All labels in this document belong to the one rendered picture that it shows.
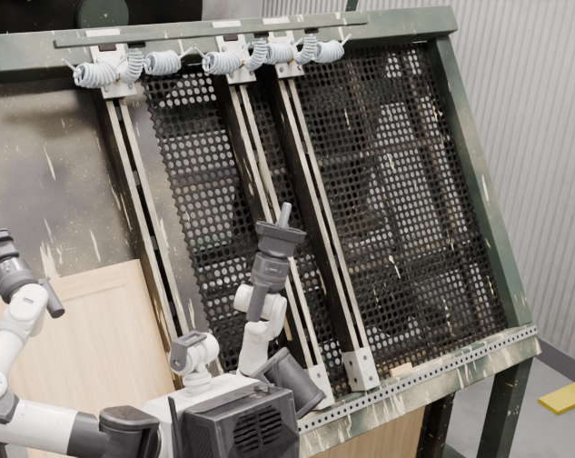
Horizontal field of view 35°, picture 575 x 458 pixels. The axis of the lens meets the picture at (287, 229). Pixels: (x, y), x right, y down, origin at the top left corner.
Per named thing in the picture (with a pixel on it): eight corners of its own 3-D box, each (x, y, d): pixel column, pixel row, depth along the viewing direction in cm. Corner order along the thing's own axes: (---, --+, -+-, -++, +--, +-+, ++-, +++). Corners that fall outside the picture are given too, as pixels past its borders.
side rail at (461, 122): (497, 330, 334) (520, 326, 325) (414, 47, 339) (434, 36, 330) (510, 324, 339) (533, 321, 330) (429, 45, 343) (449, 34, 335)
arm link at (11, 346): (-6, 353, 198) (-54, 421, 184) (-7, 323, 191) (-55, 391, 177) (38, 368, 198) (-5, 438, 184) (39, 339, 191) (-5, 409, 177)
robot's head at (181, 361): (208, 368, 198) (213, 336, 196) (187, 381, 190) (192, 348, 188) (184, 360, 200) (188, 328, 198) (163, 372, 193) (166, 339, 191)
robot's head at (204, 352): (223, 370, 200) (216, 332, 199) (198, 385, 191) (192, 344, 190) (198, 371, 203) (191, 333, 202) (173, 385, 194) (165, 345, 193)
